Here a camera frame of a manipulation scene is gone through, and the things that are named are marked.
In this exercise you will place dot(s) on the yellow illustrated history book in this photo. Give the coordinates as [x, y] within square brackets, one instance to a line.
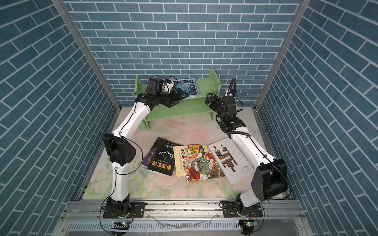
[185, 155]

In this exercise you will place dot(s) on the metal corner frame post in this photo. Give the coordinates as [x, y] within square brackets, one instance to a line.
[79, 39]
[282, 51]

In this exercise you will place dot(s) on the metal base rail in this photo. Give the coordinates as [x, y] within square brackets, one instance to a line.
[271, 218]

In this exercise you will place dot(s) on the red green illustrated book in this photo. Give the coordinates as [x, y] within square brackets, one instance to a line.
[204, 168]

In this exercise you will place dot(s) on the purple book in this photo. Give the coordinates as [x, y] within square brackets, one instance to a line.
[147, 159]

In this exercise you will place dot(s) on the green shelf rack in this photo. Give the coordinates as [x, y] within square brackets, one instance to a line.
[188, 106]

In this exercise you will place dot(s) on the blue galaxy cover book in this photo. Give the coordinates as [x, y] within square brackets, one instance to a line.
[189, 86]

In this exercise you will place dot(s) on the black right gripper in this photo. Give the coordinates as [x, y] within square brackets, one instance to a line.
[218, 102]

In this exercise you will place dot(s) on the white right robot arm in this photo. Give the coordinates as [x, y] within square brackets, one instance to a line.
[270, 175]

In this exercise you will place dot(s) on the black book yellow text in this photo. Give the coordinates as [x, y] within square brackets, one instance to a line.
[163, 160]

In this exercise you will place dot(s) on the white book brown stripes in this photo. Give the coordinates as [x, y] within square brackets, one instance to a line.
[231, 160]

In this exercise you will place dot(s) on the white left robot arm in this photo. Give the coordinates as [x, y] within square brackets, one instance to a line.
[121, 149]

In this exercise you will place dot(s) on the metal corner frame post left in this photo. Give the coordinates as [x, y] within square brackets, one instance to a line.
[79, 39]

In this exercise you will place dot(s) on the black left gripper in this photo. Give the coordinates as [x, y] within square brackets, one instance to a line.
[173, 101]

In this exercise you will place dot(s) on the metal corner frame post right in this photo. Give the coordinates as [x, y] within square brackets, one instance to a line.
[282, 51]

